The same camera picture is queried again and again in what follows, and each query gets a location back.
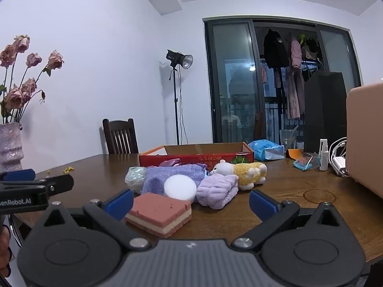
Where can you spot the blue wet wipes pack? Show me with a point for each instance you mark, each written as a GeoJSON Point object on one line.
{"type": "Point", "coordinates": [264, 149]}

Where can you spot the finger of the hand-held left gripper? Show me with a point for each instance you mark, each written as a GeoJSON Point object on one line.
{"type": "Point", "coordinates": [59, 184]}
{"type": "Point", "coordinates": [19, 175]}

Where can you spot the white foam cylinder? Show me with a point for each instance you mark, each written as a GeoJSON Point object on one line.
{"type": "Point", "coordinates": [179, 187]}

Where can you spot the lilac textured vase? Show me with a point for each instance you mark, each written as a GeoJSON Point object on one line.
{"type": "Point", "coordinates": [10, 146]}

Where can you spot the small teal packet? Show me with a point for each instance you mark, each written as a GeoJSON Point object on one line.
{"type": "Point", "coordinates": [306, 162]}

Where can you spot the person's left hand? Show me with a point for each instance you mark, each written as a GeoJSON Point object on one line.
{"type": "Point", "coordinates": [3, 251]}

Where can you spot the dark wooden chair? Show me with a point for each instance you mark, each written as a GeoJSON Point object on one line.
{"type": "Point", "coordinates": [121, 137]}

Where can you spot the pink hanging coat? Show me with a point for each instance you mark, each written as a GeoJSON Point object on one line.
{"type": "Point", "coordinates": [294, 80]}

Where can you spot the black hanging jacket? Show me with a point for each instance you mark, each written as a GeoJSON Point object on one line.
{"type": "Point", "coordinates": [275, 49]}

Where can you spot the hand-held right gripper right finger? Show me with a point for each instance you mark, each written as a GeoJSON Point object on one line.
{"type": "Point", "coordinates": [263, 204]}

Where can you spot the beige case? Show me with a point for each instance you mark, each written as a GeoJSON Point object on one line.
{"type": "Point", "coordinates": [366, 137]}

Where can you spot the red cardboard box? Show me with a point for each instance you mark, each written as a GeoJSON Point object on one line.
{"type": "Point", "coordinates": [191, 157]}

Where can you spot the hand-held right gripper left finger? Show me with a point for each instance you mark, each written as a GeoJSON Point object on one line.
{"type": "Point", "coordinates": [119, 204]}

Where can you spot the yellow sheep plush toy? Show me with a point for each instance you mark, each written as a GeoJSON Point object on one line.
{"type": "Point", "coordinates": [247, 173]}

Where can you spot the sliding glass door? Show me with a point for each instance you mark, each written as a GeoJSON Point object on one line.
{"type": "Point", "coordinates": [233, 80]}

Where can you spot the studio light on stand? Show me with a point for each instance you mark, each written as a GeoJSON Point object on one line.
{"type": "Point", "coordinates": [176, 59]}

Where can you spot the lilac fluffy cloth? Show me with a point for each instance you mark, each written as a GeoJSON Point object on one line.
{"type": "Point", "coordinates": [217, 191]}

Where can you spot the pink layered sponge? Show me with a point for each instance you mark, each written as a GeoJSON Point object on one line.
{"type": "Point", "coordinates": [158, 212]}

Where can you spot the pink satin scrunchie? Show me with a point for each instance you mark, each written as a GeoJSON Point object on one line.
{"type": "Point", "coordinates": [171, 163]}

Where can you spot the orange packet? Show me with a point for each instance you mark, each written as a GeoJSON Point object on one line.
{"type": "Point", "coordinates": [294, 154]}

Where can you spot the purple towel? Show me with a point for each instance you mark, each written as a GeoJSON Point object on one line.
{"type": "Point", "coordinates": [167, 175]}

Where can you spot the dried pink rose bouquet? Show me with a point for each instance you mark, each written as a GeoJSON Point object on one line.
{"type": "Point", "coordinates": [22, 91]}

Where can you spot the clear glass cup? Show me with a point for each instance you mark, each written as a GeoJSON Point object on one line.
{"type": "Point", "coordinates": [287, 139]}

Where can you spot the scattered yellow petals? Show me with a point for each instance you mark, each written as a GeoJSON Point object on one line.
{"type": "Point", "coordinates": [68, 169]}

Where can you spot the white spray bottle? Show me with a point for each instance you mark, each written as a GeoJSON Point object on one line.
{"type": "Point", "coordinates": [323, 158]}

